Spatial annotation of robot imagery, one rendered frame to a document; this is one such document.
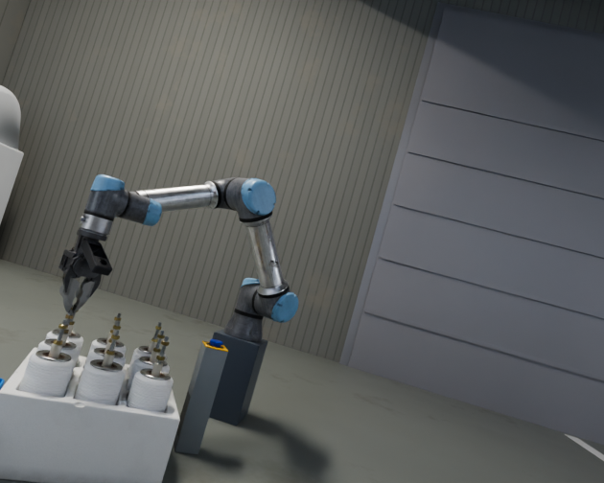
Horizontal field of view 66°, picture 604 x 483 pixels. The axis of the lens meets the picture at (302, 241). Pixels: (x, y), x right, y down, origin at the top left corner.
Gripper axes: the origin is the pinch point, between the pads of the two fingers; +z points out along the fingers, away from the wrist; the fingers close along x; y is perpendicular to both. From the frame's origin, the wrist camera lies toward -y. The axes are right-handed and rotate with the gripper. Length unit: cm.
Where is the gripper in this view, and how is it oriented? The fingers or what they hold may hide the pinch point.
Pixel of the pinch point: (73, 308)
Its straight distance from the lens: 133.7
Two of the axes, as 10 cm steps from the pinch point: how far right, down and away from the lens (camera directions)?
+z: -2.8, 9.6, -0.7
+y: -7.5, -1.7, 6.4
